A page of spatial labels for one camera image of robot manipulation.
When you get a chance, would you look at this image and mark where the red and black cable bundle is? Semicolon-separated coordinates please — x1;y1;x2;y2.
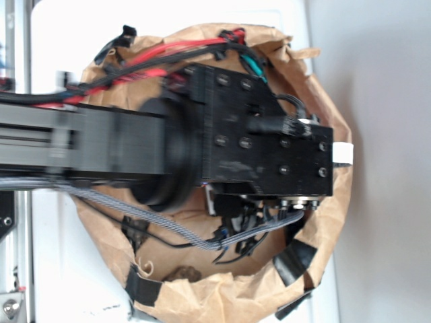
0;28;270;108

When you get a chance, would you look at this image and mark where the black mounting bracket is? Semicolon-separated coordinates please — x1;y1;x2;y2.
0;190;16;242

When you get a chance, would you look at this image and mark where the brown paper bag liner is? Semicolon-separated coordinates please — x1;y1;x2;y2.
73;24;353;322

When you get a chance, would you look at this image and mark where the white plastic bin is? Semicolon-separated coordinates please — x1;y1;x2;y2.
28;0;339;323

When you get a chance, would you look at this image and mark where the aluminium frame rail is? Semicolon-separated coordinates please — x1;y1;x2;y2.
1;1;35;322

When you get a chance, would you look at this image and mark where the brown crumpled lump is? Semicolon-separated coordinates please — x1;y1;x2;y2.
162;266;202;283

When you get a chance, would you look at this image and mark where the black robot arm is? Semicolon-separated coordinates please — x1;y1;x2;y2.
1;64;333;212

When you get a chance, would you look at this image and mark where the grey braided cable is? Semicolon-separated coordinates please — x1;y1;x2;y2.
0;177;305;252

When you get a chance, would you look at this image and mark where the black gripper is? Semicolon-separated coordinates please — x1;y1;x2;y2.
189;64;333;199

